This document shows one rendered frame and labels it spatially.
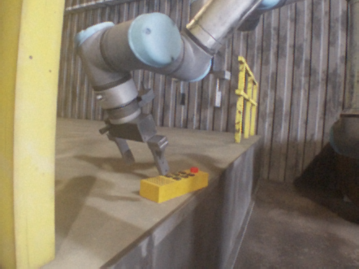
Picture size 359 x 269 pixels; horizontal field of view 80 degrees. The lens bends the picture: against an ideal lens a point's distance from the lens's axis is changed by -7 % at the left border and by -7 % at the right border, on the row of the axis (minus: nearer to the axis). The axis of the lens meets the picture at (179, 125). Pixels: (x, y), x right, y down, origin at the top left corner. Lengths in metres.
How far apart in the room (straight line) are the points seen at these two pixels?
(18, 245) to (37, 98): 0.20
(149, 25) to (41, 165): 0.26
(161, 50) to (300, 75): 3.71
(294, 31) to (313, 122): 1.47
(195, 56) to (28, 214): 0.40
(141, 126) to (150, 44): 0.19
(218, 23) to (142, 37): 0.17
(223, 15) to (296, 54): 3.64
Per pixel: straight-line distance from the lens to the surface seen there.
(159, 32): 0.40
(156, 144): 0.50
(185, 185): 0.71
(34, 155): 0.36
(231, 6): 0.49
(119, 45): 0.42
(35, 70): 0.35
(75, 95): 5.97
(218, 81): 0.69
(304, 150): 3.99
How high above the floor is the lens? 0.95
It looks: 2 degrees down
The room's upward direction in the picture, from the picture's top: 4 degrees clockwise
